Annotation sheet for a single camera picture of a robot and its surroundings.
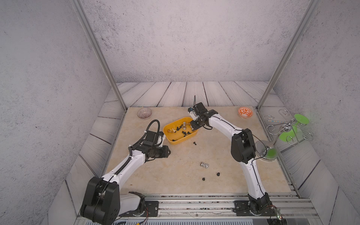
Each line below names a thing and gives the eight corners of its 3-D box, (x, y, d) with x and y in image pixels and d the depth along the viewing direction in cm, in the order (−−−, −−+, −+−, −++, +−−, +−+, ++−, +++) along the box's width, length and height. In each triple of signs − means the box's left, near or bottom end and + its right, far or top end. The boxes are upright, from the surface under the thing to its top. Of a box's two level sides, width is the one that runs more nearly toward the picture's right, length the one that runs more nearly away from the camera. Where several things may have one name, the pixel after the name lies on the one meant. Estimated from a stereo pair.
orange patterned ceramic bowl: (240, 117, 114) (241, 115, 112) (237, 109, 120) (238, 107, 118) (252, 117, 114) (254, 115, 112) (249, 109, 120) (250, 107, 118)
